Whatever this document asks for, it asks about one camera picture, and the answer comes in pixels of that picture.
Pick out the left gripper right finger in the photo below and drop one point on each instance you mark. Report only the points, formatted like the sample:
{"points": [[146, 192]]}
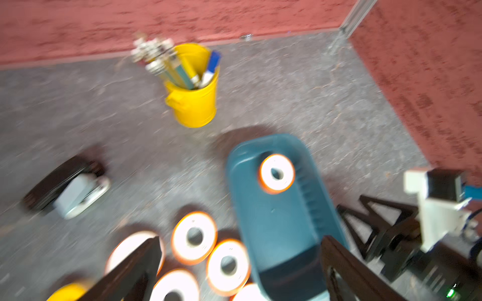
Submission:
{"points": [[347, 278]]}

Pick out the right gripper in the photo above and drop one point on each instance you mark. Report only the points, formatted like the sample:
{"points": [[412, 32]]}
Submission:
{"points": [[395, 240]]}

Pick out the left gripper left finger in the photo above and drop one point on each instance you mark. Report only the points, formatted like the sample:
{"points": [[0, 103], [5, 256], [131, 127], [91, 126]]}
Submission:
{"points": [[133, 279]]}

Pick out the orange tape roll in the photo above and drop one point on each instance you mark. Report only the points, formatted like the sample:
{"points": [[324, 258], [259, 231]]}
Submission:
{"points": [[180, 282], [128, 245], [194, 238], [228, 267], [276, 174], [250, 292]]}

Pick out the teal storage box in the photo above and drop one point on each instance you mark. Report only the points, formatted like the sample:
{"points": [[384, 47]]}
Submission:
{"points": [[283, 232]]}

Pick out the orange tape roll top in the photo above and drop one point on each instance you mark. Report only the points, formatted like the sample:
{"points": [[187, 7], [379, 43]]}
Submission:
{"points": [[276, 174]]}

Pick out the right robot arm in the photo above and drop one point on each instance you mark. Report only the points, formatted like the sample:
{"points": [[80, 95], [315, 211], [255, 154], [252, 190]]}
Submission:
{"points": [[443, 271]]}

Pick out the orange tape roll bottom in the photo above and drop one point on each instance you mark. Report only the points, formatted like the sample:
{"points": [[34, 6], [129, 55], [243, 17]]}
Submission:
{"points": [[250, 292]]}

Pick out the black grey stapler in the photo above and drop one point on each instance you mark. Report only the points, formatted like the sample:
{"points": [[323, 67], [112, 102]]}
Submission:
{"points": [[70, 189]]}

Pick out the yellow pen cup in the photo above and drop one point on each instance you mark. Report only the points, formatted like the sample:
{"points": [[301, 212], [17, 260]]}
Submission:
{"points": [[194, 108]]}

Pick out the pens in cup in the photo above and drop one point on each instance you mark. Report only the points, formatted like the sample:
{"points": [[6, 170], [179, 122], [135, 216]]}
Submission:
{"points": [[161, 59]]}

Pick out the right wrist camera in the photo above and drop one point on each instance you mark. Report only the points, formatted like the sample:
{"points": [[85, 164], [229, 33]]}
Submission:
{"points": [[442, 197]]}

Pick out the right corner aluminium post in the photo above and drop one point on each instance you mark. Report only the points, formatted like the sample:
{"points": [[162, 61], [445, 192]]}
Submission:
{"points": [[351, 23]]}

